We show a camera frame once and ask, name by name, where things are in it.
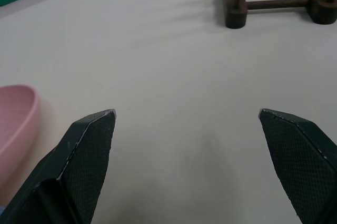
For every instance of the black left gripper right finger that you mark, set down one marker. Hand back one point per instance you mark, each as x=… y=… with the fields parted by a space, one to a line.
x=300 y=160

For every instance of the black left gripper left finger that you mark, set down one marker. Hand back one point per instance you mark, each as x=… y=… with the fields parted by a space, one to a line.
x=79 y=171

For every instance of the dark wooden rack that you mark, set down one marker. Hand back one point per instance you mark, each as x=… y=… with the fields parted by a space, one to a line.
x=273 y=4

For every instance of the pink plastic bowl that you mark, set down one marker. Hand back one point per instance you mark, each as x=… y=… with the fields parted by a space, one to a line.
x=18 y=118

